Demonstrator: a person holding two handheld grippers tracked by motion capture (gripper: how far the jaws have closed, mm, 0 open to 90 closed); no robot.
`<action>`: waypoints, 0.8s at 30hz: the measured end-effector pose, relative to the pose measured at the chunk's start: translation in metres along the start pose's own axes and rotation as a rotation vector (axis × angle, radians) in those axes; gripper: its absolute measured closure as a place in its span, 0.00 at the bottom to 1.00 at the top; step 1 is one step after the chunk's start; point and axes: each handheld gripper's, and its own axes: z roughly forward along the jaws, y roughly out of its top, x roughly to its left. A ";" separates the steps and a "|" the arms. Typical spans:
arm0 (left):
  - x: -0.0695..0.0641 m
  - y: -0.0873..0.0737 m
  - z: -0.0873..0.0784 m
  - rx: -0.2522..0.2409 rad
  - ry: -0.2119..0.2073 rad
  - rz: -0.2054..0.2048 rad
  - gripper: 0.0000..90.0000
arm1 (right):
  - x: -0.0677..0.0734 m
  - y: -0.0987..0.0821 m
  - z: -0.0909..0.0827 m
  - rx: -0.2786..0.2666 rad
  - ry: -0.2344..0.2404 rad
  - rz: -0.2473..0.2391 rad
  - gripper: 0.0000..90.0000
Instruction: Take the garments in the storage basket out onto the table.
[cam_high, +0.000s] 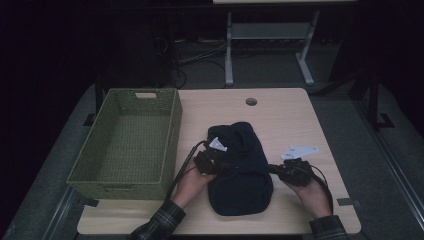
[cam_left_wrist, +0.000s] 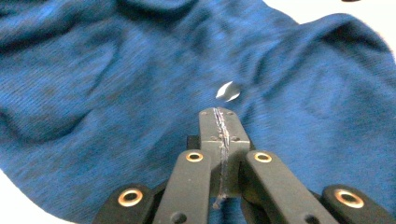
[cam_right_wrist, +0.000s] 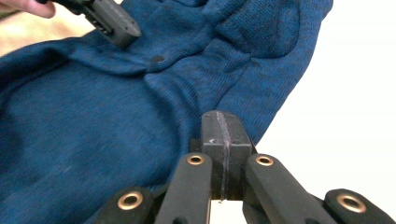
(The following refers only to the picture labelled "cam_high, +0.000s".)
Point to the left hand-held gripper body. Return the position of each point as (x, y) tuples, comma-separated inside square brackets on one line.
[(210, 160)]

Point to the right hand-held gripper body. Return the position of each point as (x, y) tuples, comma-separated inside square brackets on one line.
[(295, 166)]

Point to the dark cloth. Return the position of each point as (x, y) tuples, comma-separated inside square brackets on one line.
[(241, 173)]

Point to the person's left hand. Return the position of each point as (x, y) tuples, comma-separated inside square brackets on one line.
[(191, 186)]

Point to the person's right hand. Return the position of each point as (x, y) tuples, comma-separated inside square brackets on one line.
[(313, 198)]

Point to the black tape strip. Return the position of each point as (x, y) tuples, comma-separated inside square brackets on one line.
[(346, 202), (89, 202)]

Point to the green woven basket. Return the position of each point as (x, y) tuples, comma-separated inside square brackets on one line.
[(130, 146)]

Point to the black metal stand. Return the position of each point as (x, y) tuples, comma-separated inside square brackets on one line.
[(375, 96)]

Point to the metal floor rail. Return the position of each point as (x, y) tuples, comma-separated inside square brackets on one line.
[(393, 160), (58, 213)]

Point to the white metal table frame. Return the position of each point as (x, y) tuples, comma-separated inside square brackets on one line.
[(266, 31)]

